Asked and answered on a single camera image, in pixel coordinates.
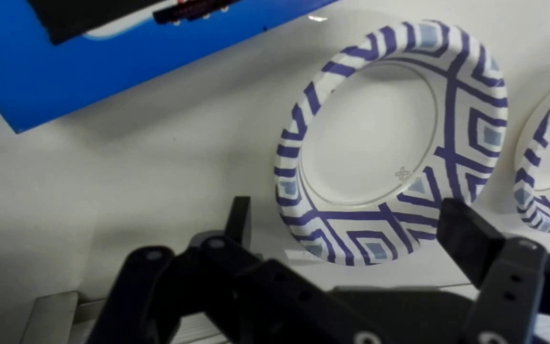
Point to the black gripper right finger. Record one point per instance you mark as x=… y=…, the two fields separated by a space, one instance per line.
x=511 y=287

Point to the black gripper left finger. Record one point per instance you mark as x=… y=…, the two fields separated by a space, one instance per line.
x=225 y=299

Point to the blue snack box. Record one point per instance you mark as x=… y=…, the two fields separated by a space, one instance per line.
x=66 y=83

